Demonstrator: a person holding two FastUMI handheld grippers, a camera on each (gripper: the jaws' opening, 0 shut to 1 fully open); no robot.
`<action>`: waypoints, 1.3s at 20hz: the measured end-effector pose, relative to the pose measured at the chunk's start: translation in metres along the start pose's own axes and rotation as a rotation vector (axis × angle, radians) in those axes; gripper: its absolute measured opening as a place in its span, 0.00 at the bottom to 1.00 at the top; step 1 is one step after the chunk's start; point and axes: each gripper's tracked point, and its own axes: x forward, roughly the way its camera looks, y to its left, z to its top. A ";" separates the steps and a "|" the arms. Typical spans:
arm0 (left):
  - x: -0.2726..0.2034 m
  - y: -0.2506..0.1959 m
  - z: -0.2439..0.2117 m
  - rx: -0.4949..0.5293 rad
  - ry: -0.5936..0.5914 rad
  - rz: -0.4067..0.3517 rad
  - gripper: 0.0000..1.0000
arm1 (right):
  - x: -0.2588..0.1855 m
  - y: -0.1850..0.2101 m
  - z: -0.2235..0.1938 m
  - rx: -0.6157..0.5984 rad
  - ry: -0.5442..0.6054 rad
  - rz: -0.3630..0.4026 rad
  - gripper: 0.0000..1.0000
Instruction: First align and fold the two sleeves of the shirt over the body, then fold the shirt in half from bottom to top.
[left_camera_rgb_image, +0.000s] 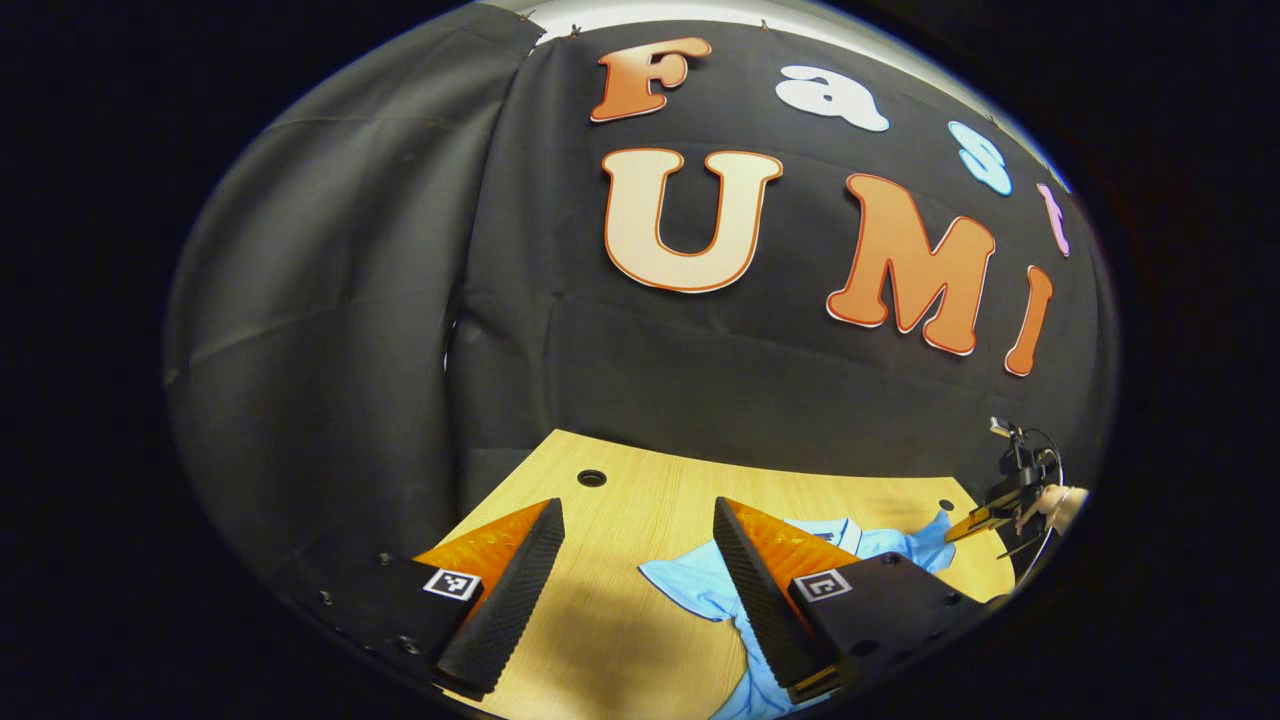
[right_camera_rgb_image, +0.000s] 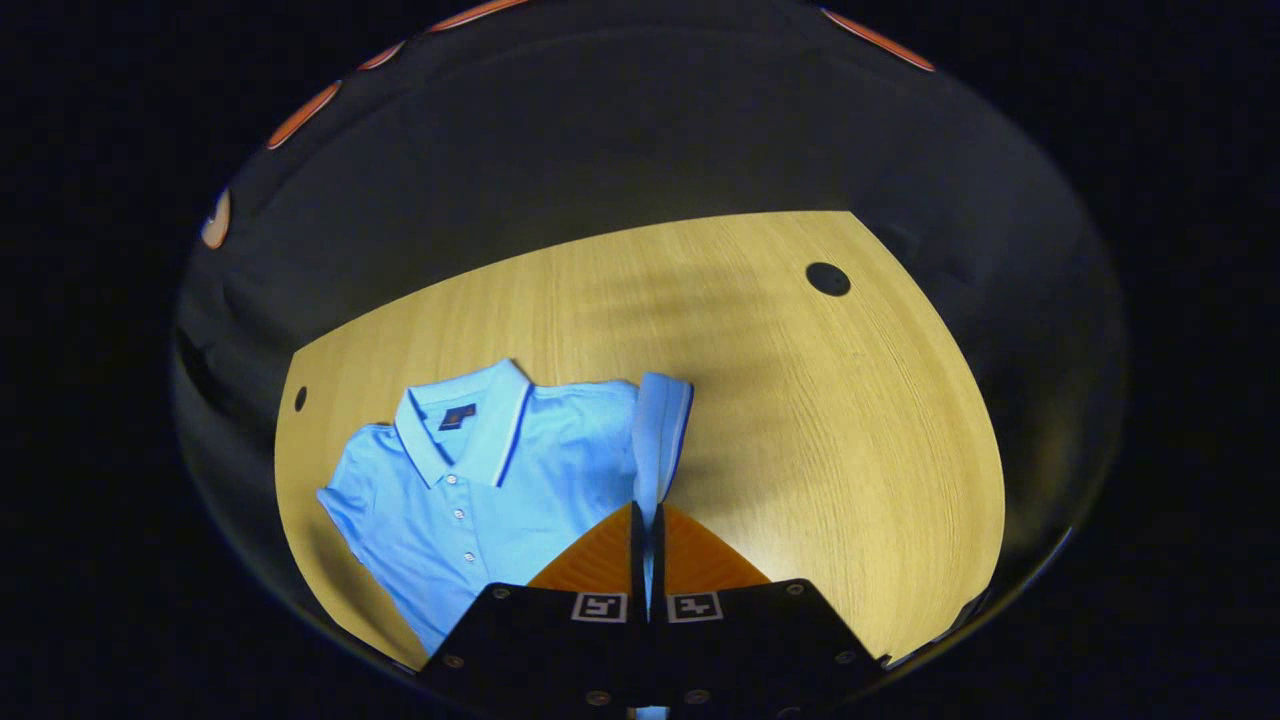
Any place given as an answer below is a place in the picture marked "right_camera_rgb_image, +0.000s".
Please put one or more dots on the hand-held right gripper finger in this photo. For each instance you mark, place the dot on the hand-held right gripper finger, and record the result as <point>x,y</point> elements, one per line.
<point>658,575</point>
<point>638,570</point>

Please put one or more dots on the light blue T-shirt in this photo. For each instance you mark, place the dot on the light blue T-shirt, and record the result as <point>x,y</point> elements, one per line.
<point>500,490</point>

